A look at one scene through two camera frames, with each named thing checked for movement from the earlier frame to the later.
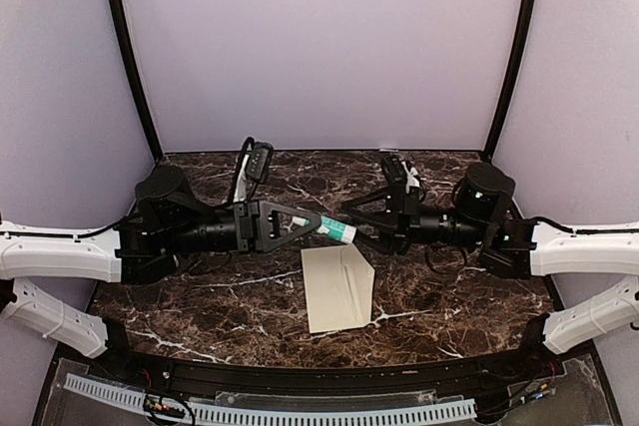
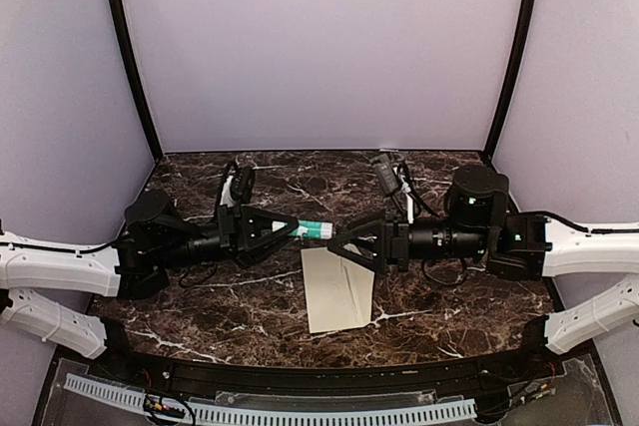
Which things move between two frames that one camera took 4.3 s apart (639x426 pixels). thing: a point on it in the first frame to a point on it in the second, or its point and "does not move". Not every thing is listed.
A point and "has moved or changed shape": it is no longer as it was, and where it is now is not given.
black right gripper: x=403 y=216 to x=395 y=252
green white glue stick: x=333 y=228 has moved or changed shape
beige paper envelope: x=340 y=287 does not move
